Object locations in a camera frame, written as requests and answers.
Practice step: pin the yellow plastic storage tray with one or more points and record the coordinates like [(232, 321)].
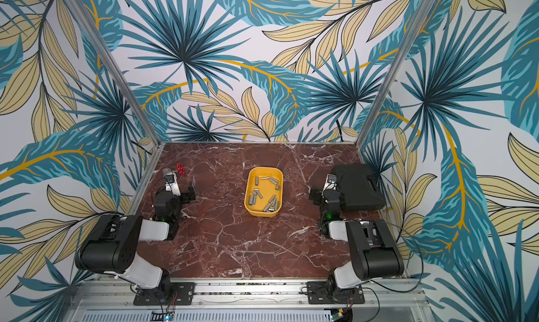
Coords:
[(270, 182)]

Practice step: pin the black plastic tool case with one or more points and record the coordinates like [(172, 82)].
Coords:
[(358, 190)]

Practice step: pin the metal valve red handle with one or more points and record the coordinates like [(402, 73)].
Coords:
[(180, 168)]

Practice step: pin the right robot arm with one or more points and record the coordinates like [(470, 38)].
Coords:
[(373, 250)]

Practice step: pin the aluminium front rail frame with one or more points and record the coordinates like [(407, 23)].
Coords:
[(263, 299)]

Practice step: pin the steel socket in tray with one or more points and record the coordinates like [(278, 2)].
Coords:
[(271, 205), (255, 195)]

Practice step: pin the steel socket in tray front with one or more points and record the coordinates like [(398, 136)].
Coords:
[(271, 205)]

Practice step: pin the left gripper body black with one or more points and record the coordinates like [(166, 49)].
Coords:
[(187, 193)]

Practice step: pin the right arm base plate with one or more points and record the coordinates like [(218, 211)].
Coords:
[(324, 293)]

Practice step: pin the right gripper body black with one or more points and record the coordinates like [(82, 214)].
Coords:
[(316, 196)]

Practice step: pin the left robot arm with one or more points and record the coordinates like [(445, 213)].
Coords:
[(111, 246)]

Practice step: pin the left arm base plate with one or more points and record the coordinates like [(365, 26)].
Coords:
[(177, 294)]

